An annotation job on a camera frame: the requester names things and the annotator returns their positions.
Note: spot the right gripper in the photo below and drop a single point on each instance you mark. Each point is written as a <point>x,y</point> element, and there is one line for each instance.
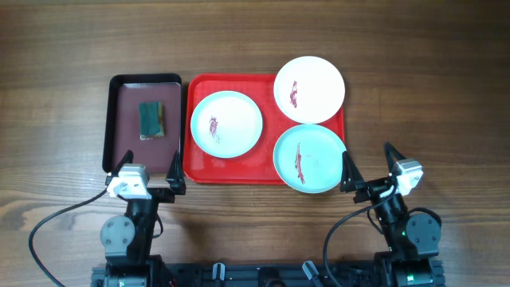
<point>374,188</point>

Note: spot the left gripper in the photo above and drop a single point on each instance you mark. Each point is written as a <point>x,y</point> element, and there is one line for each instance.
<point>176,178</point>

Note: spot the green yellow sponge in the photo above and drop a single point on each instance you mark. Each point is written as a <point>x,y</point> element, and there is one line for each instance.
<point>151,120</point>

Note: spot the light blue plate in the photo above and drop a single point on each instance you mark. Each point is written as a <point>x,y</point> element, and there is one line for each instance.
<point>309,158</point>
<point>226,124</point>

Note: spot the white plate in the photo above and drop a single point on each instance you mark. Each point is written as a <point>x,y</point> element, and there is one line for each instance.
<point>309,90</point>

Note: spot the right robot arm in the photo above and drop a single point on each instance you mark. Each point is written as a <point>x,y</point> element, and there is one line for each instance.
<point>412,235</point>

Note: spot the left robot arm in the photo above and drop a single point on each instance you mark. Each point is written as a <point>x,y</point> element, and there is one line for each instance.
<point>127,238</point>

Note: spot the black tray with water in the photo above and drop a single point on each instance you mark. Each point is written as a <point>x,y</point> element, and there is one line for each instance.
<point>125,93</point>

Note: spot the red plastic tray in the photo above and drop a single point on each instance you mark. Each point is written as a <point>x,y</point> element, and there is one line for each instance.
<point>255,167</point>

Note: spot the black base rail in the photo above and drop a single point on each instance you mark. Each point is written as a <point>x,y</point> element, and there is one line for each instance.
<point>347,273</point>

